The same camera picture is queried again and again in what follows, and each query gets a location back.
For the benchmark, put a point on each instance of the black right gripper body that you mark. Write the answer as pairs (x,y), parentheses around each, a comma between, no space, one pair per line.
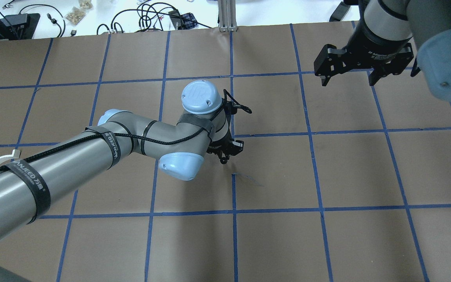
(376,46)

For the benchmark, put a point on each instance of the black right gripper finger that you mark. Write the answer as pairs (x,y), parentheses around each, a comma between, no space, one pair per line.
(374,77)
(325,80)

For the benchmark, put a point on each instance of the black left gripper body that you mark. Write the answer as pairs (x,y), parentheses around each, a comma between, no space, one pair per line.
(224,148)

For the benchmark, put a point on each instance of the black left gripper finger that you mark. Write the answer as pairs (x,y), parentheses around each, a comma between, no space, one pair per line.
(225,155)
(213,150)

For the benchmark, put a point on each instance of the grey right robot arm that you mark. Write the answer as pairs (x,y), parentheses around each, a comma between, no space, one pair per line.
(391,34)

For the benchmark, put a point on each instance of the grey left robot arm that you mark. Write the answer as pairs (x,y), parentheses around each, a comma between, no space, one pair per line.
(30,186)

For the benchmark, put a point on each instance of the black power adapter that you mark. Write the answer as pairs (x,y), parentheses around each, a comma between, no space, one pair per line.
(340,11)

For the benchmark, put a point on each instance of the bag of wooden pieces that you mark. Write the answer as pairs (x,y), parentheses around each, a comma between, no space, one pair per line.
(78,12)

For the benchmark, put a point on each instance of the black device on stand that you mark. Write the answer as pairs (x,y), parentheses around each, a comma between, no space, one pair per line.
(24,25)

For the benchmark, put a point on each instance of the aluminium frame post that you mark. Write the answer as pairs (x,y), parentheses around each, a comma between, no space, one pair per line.
(227,16)

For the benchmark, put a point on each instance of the white curved plastic bracket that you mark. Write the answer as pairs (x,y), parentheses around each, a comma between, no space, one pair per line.
(15,154)

